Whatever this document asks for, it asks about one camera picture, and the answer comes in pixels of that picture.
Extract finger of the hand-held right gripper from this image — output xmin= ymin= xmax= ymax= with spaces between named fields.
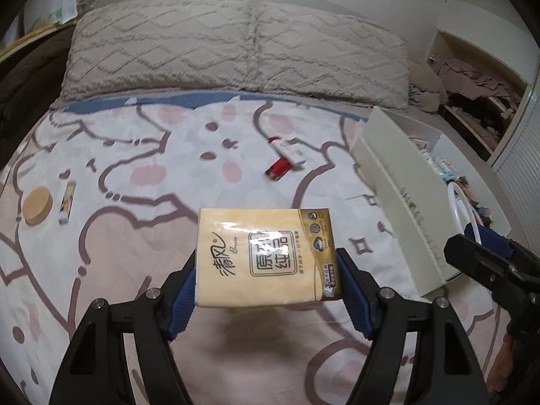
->
xmin=464 ymin=224 xmax=513 ymax=258
xmin=444 ymin=234 xmax=524 ymax=300

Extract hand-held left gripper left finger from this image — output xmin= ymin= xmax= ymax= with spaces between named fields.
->
xmin=48 ymin=249 xmax=199 ymax=405

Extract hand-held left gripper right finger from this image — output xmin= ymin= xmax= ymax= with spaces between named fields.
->
xmin=335 ymin=248 xmax=490 ymax=405

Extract white plastic ring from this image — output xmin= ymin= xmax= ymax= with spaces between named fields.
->
xmin=447 ymin=181 xmax=484 ymax=245

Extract yellow tissue pack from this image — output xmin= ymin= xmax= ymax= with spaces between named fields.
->
xmin=195 ymin=208 xmax=342 ymax=308

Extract white storage box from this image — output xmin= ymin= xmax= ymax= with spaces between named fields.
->
xmin=348 ymin=105 xmax=511 ymax=298

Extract person's right hand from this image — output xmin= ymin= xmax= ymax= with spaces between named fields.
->
xmin=493 ymin=333 xmax=512 ymax=389

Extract printed bear blanket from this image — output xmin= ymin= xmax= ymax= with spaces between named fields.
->
xmin=0 ymin=93 xmax=498 ymax=405

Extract pile of small trinkets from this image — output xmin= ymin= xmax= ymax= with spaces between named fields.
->
xmin=422 ymin=147 xmax=494 ymax=228

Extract white slatted door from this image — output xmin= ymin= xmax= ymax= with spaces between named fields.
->
xmin=489 ymin=88 xmax=540 ymax=220

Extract small lip balm tube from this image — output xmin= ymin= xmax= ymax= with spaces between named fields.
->
xmin=57 ymin=181 xmax=77 ymax=225

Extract red lighter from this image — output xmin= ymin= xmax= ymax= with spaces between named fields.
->
xmin=265 ymin=157 xmax=293 ymax=182

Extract pile of pink clothes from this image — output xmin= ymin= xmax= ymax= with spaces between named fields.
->
xmin=428 ymin=57 xmax=528 ymax=153

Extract beige plush cushion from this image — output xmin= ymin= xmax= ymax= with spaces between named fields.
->
xmin=407 ymin=59 xmax=448 ymax=112

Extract round wooden lid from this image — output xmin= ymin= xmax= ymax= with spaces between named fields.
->
xmin=22 ymin=186 xmax=54 ymax=225

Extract beige knitted pillow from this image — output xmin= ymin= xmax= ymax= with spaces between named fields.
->
xmin=249 ymin=1 xmax=411 ymax=112
xmin=59 ymin=0 xmax=256 ymax=102

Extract brown folded comforter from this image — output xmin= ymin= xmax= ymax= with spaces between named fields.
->
xmin=0 ymin=25 xmax=74 ymax=169

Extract wooden bedside shelf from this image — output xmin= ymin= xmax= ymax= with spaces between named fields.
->
xmin=0 ymin=21 xmax=77 ymax=64

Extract white wall alcove shelf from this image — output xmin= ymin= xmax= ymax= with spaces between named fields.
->
xmin=426 ymin=29 xmax=540 ymax=163

